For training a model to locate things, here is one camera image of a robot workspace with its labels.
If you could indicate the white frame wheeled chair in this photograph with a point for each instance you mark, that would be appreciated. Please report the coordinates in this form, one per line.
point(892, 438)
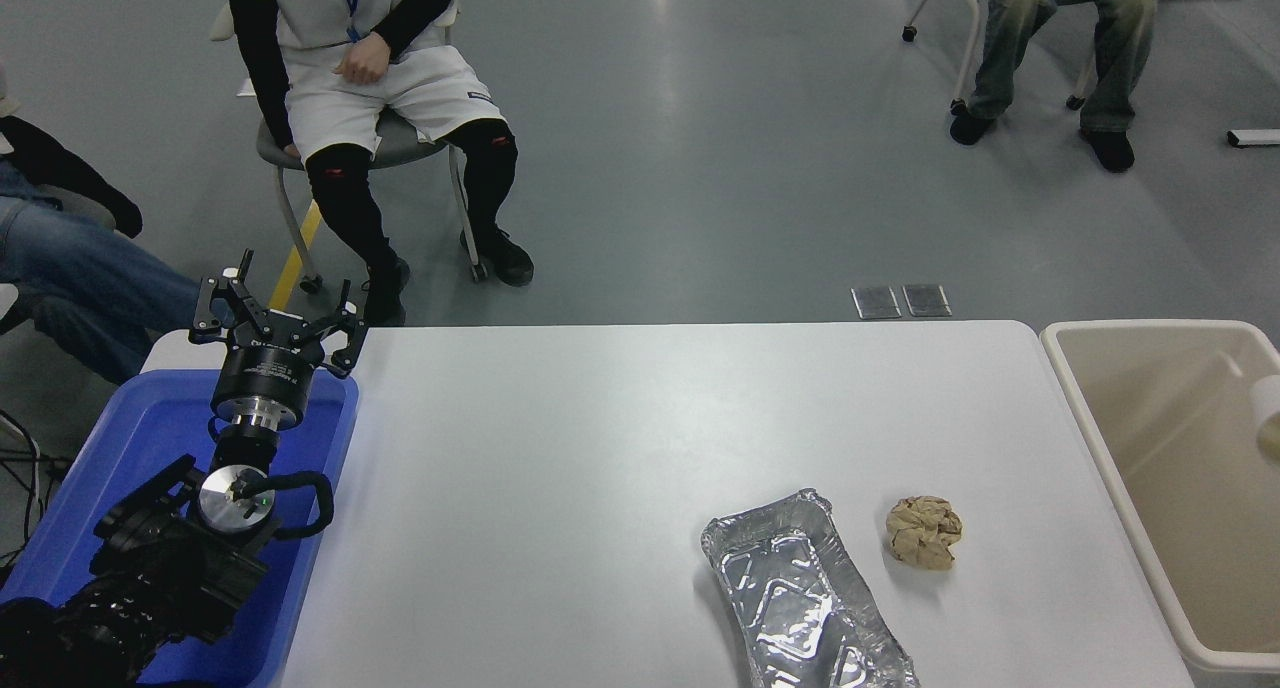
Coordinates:
point(972, 38)

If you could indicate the large pale bin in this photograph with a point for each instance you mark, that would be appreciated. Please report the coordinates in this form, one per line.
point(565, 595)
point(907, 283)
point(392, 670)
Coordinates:
point(1180, 488)

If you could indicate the person in faded jeans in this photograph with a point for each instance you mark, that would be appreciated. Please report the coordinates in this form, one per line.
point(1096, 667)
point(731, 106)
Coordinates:
point(1020, 28)

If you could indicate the crumpled tan paper ball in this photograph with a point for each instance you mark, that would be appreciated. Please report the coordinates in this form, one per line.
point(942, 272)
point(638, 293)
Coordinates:
point(924, 532)

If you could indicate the person's left hand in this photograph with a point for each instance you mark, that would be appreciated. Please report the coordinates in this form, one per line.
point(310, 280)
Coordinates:
point(362, 61)

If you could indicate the grey seat wheeled chair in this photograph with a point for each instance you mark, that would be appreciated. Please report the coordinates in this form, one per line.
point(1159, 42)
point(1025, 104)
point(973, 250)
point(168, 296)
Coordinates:
point(400, 148)

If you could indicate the white paper cup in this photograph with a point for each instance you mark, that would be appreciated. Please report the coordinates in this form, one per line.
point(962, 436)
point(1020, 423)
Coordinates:
point(1268, 418)

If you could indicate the person in blue jeans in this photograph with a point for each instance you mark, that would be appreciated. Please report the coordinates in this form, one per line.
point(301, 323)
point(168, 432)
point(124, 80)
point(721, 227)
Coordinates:
point(80, 268)

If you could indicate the blue plastic tray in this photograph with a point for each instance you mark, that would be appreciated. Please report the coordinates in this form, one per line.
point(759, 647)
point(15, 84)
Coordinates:
point(150, 423)

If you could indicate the person in white outfit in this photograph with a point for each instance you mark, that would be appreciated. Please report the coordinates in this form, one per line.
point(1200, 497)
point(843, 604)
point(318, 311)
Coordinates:
point(340, 98)

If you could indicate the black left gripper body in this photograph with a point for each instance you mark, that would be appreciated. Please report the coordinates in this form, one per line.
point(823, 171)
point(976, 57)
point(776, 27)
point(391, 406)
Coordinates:
point(265, 373)

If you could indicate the white floor bar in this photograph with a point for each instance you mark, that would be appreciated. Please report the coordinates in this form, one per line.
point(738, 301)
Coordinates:
point(1255, 138)

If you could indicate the silver foil tray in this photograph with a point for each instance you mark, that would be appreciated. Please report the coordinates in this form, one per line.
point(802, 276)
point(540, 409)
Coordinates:
point(800, 598)

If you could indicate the metal floor plate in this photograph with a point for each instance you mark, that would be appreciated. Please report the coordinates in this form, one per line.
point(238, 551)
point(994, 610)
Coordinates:
point(926, 300)
point(876, 303)

